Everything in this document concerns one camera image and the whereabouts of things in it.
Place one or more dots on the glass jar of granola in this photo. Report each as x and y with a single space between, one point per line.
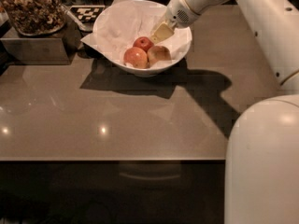
35 17

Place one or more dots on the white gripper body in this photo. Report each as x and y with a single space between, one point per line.
177 12

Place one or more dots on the black white checker marker card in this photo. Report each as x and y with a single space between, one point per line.
87 13

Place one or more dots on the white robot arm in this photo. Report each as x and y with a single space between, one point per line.
262 157

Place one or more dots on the white ceramic bowl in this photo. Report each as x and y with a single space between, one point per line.
182 52

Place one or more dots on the dark red apple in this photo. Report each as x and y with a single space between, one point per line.
143 42

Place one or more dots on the yellow orange apple right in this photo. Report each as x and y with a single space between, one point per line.
158 53

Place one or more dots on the white paper liner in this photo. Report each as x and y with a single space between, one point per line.
124 25

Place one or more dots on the orange red apple left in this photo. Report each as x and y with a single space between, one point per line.
136 57

